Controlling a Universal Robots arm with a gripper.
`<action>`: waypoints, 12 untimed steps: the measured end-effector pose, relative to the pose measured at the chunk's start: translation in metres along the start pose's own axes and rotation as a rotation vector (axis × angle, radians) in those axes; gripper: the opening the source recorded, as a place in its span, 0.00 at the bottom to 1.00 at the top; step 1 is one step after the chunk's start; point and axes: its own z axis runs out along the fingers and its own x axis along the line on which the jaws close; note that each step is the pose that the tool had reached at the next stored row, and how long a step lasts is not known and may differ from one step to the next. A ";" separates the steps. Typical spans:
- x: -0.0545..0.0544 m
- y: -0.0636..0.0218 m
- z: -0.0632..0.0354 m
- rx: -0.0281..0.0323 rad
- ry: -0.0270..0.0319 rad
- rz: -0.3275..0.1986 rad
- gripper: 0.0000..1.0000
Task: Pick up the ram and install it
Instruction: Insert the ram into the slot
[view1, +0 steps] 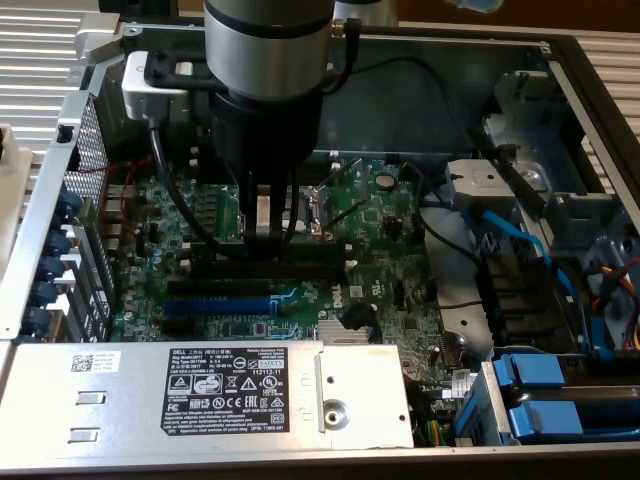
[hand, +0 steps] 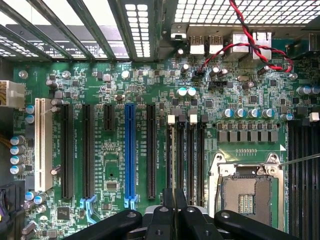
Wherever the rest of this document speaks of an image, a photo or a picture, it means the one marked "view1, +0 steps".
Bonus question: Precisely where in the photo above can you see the silver power supply unit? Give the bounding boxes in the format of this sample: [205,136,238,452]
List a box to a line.
[0,339,416,454]

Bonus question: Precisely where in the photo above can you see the flat black cable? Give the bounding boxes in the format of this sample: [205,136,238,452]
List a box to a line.
[479,142,549,211]

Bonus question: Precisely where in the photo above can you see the grey metal disk bay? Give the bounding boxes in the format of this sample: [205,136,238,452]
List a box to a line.
[442,67,640,361]

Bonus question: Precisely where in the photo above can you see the black cable with gold connector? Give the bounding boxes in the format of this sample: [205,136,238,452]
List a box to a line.
[322,17,364,96]

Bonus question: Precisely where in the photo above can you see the black plastic louvered shroud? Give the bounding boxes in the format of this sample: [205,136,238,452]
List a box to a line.
[473,252,581,354]

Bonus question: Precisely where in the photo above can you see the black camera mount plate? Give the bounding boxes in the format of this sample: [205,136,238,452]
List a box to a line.
[143,49,226,96]

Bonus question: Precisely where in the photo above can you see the black cable with plug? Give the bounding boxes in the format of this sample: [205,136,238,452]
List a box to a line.
[338,301,385,346]

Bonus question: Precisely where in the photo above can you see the blue card retention clip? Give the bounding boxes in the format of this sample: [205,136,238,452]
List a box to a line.
[53,191,82,220]
[28,279,59,306]
[37,254,67,281]
[21,304,52,331]
[46,230,72,256]

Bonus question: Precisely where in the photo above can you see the black round cable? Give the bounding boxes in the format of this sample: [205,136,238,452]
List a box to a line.
[418,207,484,266]
[398,160,454,210]

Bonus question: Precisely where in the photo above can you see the metal disk bay blue rail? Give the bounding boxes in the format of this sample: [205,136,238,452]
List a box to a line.
[452,359,521,449]

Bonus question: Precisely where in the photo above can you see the silver finned heatsink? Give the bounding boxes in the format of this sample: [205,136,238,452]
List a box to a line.
[316,318,374,346]

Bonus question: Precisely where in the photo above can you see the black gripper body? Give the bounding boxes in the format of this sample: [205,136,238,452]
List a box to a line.
[209,91,325,190]

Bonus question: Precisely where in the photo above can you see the black wire with connector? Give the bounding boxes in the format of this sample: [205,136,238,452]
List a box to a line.
[327,54,484,151]

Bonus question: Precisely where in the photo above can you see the short black expansion slot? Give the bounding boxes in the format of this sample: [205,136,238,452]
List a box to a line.
[160,318,195,337]

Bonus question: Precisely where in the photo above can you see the black camera cable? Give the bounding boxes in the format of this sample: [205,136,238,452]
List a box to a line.
[147,117,251,260]

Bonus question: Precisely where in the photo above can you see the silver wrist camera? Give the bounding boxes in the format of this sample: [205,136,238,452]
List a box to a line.
[121,51,192,121]

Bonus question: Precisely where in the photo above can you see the long black expansion slot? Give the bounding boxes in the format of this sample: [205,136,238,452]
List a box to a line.
[166,278,272,300]

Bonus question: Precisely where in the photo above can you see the blue expansion slot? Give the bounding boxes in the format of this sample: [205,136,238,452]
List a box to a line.
[163,295,281,316]

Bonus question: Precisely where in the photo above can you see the open metal PC case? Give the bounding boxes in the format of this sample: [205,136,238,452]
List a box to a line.
[0,19,640,474]

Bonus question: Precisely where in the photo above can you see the CPU socket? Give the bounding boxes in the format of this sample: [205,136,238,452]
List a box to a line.
[227,184,336,246]

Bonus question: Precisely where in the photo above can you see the yellow green wire bundle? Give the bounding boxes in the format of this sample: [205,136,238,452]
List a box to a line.
[422,417,454,448]

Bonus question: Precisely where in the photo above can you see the metal expansion slot cover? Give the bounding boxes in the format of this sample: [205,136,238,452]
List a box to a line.
[49,269,116,336]
[64,219,116,289]
[57,244,116,314]
[42,294,116,344]

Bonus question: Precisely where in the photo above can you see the orange red yellow wires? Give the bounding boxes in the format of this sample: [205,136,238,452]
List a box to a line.
[592,264,640,351]

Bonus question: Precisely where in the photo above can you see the thin metal locking lever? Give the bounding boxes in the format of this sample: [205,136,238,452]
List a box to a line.
[325,195,370,229]

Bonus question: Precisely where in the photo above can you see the red black twisted wire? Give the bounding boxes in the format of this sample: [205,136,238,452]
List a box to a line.
[74,153,155,236]

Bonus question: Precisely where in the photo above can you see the silver metal corner bracket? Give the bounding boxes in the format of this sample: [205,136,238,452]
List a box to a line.
[73,12,124,69]

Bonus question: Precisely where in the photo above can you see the white cable tag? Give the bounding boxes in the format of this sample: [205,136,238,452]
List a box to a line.
[446,368,475,400]

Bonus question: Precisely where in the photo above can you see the green Dell motherboard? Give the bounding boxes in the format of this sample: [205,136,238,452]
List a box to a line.
[102,149,474,401]

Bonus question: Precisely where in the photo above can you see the blue flat wire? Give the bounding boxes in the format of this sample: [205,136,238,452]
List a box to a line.
[458,199,614,361]

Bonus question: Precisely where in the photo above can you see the blue disk carrier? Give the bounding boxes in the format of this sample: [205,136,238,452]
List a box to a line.
[491,352,569,391]
[505,398,640,446]

